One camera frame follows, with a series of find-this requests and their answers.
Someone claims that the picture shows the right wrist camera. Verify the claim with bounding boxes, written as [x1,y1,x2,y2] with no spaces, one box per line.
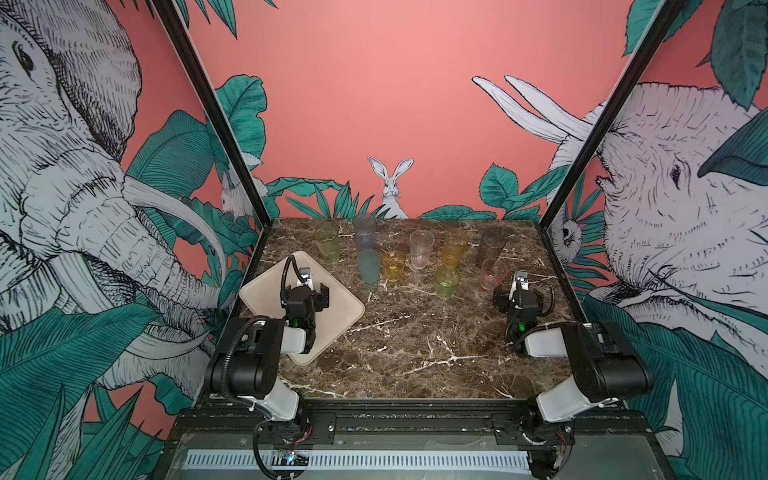
[511,271,529,293]

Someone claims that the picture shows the grey blue glass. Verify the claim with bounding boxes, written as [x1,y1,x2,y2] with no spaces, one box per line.
[353,213,376,250]

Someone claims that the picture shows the pink glass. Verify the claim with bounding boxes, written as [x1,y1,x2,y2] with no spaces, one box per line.
[479,258,509,291]

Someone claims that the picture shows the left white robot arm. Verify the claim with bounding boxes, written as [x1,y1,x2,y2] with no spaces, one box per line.
[205,284,330,422]

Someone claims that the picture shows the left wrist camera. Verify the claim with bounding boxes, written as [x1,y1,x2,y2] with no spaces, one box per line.
[299,267,313,289]

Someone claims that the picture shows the frosted teal glass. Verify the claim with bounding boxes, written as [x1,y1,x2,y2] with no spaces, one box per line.
[357,249,381,285]

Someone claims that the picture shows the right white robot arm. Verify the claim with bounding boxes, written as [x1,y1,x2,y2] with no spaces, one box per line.
[493,281,654,427]

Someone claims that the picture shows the yellow glass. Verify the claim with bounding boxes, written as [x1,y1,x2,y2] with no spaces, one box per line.
[381,250,406,283]

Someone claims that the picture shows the black frame post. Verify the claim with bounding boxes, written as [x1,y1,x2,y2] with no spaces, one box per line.
[538,0,685,229]
[149,0,272,228]

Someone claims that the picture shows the dark smoked glass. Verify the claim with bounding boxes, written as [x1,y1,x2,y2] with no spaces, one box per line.
[475,229,507,268]

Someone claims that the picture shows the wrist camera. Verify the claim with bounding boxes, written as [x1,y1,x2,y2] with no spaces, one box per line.
[511,271,529,293]
[299,267,313,289]

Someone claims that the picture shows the beige square tray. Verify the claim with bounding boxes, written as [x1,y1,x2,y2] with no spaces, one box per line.
[239,251,365,365]

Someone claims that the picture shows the light green ribbed glass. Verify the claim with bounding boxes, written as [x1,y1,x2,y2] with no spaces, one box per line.
[313,222,341,264]

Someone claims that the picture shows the left black frame post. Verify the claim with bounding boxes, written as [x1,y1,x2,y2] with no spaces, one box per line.
[149,0,272,228]

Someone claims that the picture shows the clear glass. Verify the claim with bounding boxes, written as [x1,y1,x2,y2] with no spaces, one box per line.
[410,229,435,270]

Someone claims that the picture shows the amber tall glass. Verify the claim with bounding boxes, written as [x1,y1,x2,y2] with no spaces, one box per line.
[442,229,469,268]

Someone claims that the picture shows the white slotted cable duct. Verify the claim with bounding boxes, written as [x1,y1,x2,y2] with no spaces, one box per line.
[182,449,530,474]

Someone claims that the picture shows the black front rail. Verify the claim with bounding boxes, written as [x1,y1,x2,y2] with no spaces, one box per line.
[165,399,657,451]

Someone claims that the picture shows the right black frame post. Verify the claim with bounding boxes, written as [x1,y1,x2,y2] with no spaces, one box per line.
[538,0,685,229]

